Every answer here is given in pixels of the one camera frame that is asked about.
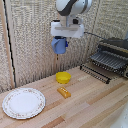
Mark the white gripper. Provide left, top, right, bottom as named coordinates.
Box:
left=50, top=19, right=86, bottom=48

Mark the black wire oven rack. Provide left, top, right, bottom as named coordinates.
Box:
left=79, top=63, right=112, bottom=85

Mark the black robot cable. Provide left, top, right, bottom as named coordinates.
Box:
left=83, top=31, right=108, bottom=40

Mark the black dish rack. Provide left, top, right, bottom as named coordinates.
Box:
left=89, top=36, right=128, bottom=80

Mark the yellow plastic bowl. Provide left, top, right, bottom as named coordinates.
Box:
left=55, top=71, right=72, bottom=85

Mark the white plate with floral rim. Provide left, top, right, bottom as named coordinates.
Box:
left=1, top=87, right=46, bottom=120

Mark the orange rectangular block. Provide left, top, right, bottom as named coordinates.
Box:
left=56, top=86, right=72, bottom=99

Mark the blue plastic cup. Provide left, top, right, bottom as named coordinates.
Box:
left=50, top=36, right=68, bottom=55

